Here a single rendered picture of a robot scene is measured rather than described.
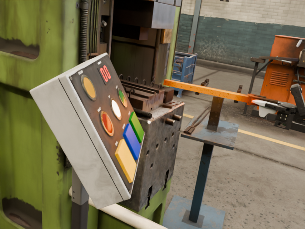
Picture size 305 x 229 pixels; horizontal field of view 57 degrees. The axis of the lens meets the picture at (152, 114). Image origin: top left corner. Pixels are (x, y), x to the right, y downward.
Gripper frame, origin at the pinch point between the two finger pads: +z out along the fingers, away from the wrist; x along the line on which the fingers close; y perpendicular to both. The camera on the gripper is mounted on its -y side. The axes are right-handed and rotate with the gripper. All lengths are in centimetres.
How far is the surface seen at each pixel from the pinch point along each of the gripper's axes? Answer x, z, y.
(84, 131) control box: -72, 22, -2
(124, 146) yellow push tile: -61, 19, 4
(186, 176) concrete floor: 103, 50, 107
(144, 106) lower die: -11.2, 41.6, 12.0
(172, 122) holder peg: -0.2, 32.0, 19.6
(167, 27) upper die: 1.1, 42.2, -20.5
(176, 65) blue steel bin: 340, 174, 54
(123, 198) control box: -68, 13, 11
